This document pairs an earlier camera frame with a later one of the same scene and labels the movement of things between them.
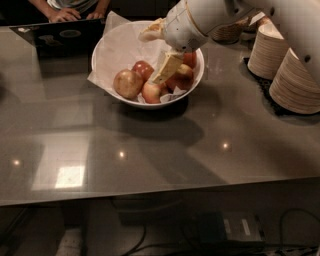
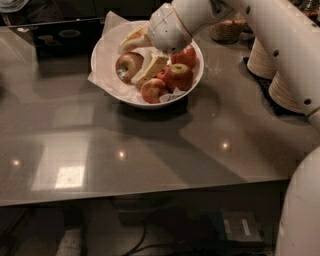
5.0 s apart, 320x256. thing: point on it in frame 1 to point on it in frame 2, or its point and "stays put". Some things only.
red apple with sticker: x=190 y=58 stays put
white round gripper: x=179 y=27 to x=169 y=30
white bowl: x=135 y=63 stays put
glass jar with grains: x=230 y=33 stays put
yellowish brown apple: x=127 y=83 to x=128 y=65
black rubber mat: x=265 y=85 stays put
